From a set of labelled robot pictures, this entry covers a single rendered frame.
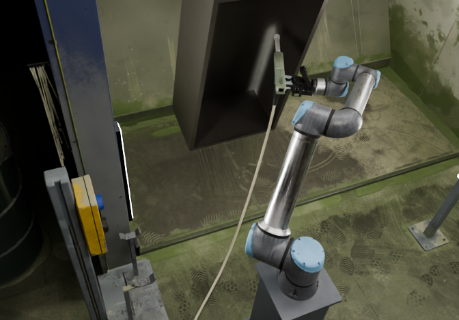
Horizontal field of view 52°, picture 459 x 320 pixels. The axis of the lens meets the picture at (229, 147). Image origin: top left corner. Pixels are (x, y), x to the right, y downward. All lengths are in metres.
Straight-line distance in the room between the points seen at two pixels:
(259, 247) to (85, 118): 0.90
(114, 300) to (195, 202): 1.33
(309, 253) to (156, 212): 1.40
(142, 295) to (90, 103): 0.81
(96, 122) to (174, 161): 1.65
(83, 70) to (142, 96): 1.97
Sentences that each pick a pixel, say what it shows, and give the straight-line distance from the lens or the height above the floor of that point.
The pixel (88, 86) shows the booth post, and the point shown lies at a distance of 1.77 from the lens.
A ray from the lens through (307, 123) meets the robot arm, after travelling 1.94.
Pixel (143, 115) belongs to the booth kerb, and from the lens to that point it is 3.72.
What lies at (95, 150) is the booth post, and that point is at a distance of 1.99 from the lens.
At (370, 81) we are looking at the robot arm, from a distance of 2.37.
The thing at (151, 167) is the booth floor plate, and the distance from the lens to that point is 3.45.
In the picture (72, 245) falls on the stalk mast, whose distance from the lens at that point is 1.58.
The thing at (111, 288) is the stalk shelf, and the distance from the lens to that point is 2.11.
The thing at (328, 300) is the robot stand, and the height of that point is 0.64.
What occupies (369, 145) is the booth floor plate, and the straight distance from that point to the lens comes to 3.86.
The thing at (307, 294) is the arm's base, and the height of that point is 0.68.
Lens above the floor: 2.65
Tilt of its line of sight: 47 degrees down
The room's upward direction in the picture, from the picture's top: 6 degrees clockwise
